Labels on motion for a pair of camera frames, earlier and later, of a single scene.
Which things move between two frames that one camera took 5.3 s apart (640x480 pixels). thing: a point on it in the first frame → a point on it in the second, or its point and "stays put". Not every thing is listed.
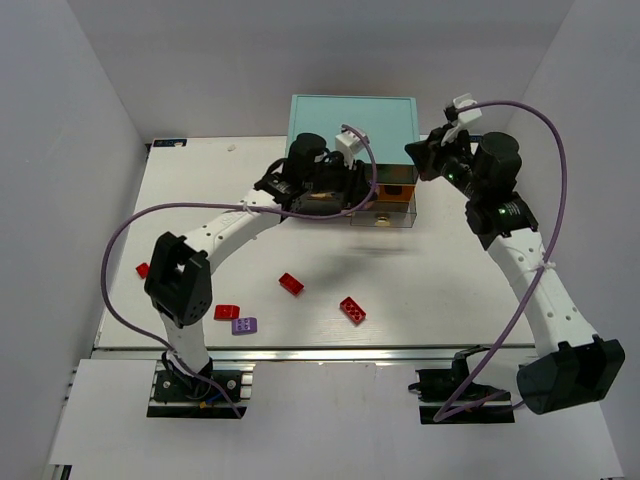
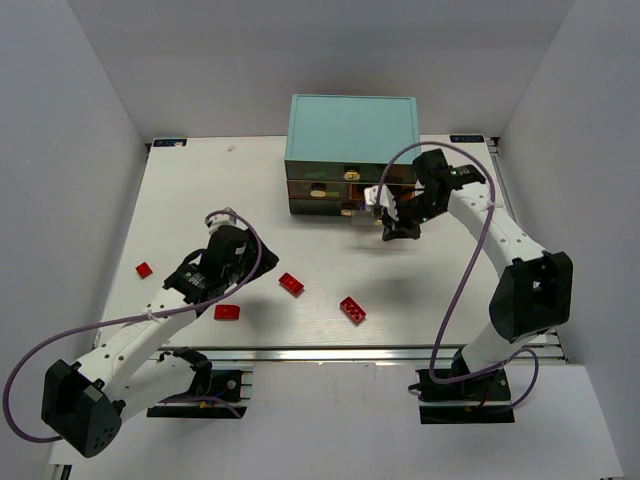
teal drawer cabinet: [389, 123] stays put
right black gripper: [432, 158] → [400, 220]
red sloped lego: [224, 312] stays put
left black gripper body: [357, 185] → [261, 253]
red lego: [352, 310] stays put
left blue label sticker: [169, 142] stays put
